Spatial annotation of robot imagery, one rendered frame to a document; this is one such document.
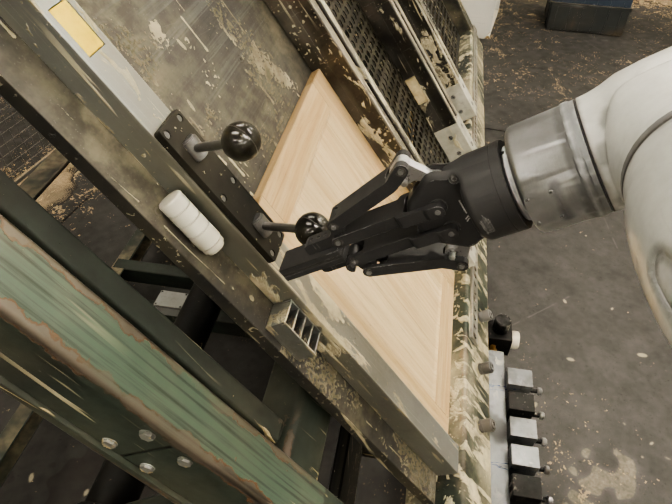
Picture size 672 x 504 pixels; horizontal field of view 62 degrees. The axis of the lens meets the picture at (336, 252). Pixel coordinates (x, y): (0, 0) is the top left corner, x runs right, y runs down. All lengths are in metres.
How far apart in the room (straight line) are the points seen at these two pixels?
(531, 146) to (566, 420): 1.87
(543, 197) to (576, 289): 2.27
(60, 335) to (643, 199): 0.40
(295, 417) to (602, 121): 0.54
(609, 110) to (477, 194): 0.11
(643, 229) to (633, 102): 0.11
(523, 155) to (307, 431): 0.51
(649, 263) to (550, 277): 2.40
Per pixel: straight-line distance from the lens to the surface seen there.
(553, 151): 0.43
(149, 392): 0.51
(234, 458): 0.57
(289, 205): 0.80
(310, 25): 1.04
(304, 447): 0.79
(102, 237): 2.95
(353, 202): 0.49
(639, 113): 0.40
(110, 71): 0.62
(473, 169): 0.45
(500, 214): 0.45
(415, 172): 0.46
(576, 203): 0.44
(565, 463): 2.17
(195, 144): 0.63
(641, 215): 0.33
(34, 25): 0.62
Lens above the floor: 1.82
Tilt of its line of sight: 44 degrees down
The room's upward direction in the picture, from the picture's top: straight up
